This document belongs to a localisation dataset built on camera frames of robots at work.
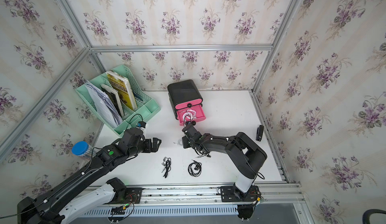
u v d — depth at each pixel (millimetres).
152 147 686
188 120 951
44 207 392
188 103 913
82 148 692
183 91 987
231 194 729
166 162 837
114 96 905
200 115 961
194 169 819
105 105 785
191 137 703
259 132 930
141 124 685
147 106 1012
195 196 736
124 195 680
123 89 935
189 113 956
